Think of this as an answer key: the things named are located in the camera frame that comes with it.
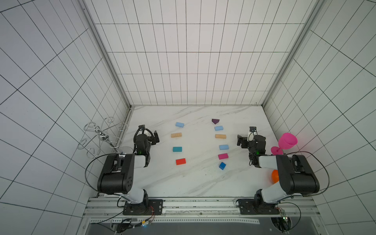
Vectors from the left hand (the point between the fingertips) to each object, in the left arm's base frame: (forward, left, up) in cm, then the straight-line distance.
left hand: (149, 134), depth 95 cm
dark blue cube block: (-19, -47, -4) cm, 51 cm away
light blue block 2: (+10, -49, -7) cm, 50 cm away
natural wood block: (+2, -17, -5) cm, 18 cm away
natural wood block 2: (+3, -49, -6) cm, 49 cm away
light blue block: (+12, -20, -6) cm, 24 cm away
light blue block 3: (-5, -51, -7) cm, 52 cm away
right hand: (+1, -66, +1) cm, 66 cm away
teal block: (-8, -19, -6) cm, 22 cm away
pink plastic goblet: (-10, -83, +9) cm, 84 cm away
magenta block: (-12, -49, -7) cm, 51 cm away
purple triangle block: (+17, -47, -7) cm, 50 cm away
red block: (-17, -22, -6) cm, 28 cm away
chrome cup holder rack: (-13, +14, +22) cm, 29 cm away
